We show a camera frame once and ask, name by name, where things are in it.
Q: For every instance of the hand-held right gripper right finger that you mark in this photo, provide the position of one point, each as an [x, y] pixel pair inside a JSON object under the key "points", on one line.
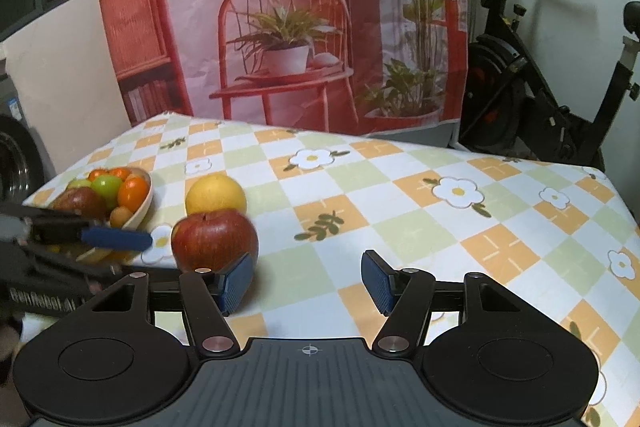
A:
{"points": [[377, 282]]}

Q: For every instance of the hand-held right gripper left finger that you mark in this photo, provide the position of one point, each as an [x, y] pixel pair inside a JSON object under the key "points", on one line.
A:
{"points": [[237, 282]]}

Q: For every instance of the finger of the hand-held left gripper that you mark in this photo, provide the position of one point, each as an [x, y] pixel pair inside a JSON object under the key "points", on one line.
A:
{"points": [[117, 239], [65, 268]]}

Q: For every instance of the small brown round fruit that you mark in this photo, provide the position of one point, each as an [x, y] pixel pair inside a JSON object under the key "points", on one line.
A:
{"points": [[119, 215]]}

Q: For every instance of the beige round plate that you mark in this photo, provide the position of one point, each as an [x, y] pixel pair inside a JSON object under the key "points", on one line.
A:
{"points": [[142, 209]]}

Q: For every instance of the orange mandarin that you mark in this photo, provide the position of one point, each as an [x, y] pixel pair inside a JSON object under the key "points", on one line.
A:
{"points": [[120, 173], [97, 175], [134, 194]]}

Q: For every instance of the green orange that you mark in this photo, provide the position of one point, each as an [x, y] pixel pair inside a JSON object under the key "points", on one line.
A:
{"points": [[107, 189]]}

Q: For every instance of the dark red apple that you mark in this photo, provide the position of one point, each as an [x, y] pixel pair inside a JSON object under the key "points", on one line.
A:
{"points": [[82, 202]]}

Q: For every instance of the yellow lemon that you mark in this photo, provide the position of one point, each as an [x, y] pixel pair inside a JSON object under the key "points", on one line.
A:
{"points": [[77, 183]]}

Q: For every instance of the large yellow orange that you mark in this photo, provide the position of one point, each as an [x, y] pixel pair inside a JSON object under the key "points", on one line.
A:
{"points": [[216, 197]]}

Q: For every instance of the checked flower tablecloth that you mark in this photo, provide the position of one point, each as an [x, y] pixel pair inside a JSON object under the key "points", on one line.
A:
{"points": [[400, 217]]}

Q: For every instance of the grey washing machine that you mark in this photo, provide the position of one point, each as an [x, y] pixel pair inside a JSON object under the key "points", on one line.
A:
{"points": [[20, 157]]}

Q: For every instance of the black exercise bike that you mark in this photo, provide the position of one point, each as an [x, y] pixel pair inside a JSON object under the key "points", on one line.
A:
{"points": [[505, 107]]}

